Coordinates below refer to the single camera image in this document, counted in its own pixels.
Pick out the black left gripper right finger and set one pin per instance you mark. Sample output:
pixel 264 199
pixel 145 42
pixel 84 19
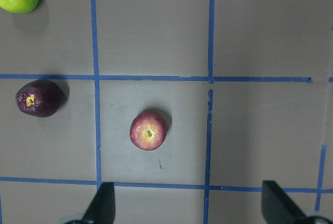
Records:
pixel 277 206

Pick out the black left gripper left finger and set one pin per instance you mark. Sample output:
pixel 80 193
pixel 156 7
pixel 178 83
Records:
pixel 102 207

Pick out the red yellow apple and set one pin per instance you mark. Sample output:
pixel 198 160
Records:
pixel 148 131

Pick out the dark purple apple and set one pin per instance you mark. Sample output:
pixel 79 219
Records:
pixel 39 98

